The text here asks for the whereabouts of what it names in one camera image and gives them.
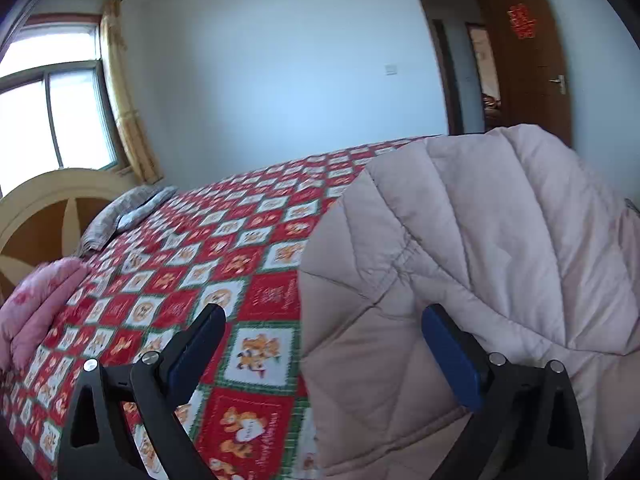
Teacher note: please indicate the yellow curtain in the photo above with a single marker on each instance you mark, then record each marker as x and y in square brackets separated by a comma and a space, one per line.
[127, 95]

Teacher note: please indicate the cream wooden headboard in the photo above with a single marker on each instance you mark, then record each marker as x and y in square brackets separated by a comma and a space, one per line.
[45, 215]

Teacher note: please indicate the striped pillow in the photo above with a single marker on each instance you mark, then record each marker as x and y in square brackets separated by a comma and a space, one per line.
[125, 212]

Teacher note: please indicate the red patterned bed cover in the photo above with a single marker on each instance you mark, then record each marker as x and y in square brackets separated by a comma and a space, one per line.
[210, 285]

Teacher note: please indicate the white wall switch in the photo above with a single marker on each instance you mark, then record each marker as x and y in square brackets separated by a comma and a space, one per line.
[390, 68]

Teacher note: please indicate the beige quilted down jacket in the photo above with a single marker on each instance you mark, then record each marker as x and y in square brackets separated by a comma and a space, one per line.
[450, 270]

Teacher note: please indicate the brown wooden door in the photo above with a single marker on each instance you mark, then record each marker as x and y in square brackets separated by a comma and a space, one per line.
[530, 60]

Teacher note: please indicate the window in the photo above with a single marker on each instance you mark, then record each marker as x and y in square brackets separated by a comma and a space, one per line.
[55, 100]

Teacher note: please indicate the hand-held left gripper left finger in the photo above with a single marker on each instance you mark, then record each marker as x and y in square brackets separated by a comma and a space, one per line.
[192, 355]

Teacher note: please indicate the brown door frame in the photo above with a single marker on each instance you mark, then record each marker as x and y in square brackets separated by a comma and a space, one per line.
[440, 50]

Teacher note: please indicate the pink folded blanket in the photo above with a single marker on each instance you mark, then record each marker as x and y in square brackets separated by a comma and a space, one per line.
[35, 305]

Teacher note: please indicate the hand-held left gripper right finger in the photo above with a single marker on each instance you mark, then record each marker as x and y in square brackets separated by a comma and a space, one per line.
[452, 360]

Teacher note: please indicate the red paper door decoration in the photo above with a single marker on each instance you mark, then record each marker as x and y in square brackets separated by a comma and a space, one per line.
[521, 21]

